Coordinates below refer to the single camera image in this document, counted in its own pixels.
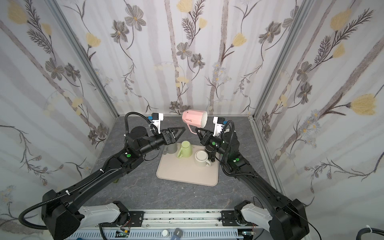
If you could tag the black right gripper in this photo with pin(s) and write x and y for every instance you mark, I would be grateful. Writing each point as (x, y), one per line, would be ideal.
(204, 139)

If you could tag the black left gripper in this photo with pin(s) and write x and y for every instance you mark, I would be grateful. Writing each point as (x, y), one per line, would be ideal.
(167, 137)

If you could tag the pink mug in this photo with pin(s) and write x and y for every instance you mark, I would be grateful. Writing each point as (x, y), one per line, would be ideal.
(195, 118)

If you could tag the black mug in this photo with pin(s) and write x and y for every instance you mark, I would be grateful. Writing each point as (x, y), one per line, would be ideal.
(212, 155)

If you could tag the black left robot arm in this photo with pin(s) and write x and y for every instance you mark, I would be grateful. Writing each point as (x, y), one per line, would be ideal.
(60, 213)

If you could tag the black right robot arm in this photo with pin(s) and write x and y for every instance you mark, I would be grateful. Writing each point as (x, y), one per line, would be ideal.
(283, 218)

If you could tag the grey mug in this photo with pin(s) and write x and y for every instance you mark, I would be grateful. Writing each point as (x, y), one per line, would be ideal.
(172, 148)

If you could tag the white mug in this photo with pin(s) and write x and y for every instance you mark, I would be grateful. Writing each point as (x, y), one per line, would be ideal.
(202, 159)

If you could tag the light green mug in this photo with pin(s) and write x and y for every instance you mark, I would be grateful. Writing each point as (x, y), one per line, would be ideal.
(185, 150)

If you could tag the beige plastic tray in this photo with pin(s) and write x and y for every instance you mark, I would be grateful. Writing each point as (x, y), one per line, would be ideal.
(186, 170)

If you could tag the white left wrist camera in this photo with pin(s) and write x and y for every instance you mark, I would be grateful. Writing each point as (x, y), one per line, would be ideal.
(155, 122)

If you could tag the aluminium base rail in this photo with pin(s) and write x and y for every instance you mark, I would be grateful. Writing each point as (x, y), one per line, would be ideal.
(249, 223)

